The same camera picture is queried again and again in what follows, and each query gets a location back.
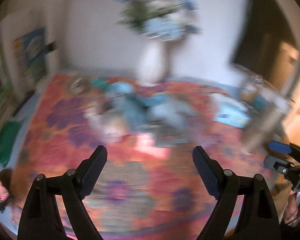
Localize green plastic package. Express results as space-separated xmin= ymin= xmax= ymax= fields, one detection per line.
xmin=0 ymin=121 xmax=21 ymax=167

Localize white grey socks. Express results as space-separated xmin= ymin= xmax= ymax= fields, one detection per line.
xmin=69 ymin=77 xmax=90 ymax=95

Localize teal blue cloth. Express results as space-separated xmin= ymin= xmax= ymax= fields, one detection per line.
xmin=105 ymin=82 xmax=169 ymax=133

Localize black wall television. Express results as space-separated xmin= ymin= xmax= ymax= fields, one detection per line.
xmin=232 ymin=0 xmax=299 ymax=91

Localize plastic bagged soft item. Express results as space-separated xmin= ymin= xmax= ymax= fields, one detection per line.
xmin=84 ymin=101 xmax=134 ymax=145

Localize green fuzzy ball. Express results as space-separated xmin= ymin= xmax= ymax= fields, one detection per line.
xmin=90 ymin=77 xmax=109 ymax=91

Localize blue white tissue pack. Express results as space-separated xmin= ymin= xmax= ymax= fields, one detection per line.
xmin=209 ymin=93 xmax=250 ymax=128

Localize light blue plush toy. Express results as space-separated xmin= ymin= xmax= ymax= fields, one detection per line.
xmin=148 ymin=100 xmax=196 ymax=130

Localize blue cover book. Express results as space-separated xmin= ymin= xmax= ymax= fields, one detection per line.
xmin=13 ymin=28 xmax=47 ymax=84

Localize floral woven table cloth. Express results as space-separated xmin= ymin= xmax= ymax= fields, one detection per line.
xmin=11 ymin=74 xmax=278 ymax=239

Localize person's right hand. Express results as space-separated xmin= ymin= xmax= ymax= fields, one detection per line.
xmin=282 ymin=190 xmax=298 ymax=226

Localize brown paper bag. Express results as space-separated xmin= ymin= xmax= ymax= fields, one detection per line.
xmin=241 ymin=88 xmax=290 ymax=155

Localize blue artificial flowers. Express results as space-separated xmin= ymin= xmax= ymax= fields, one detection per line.
xmin=117 ymin=0 xmax=201 ymax=41

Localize white ribbed ceramic vase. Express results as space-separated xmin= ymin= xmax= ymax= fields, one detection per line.
xmin=136 ymin=38 xmax=170 ymax=87

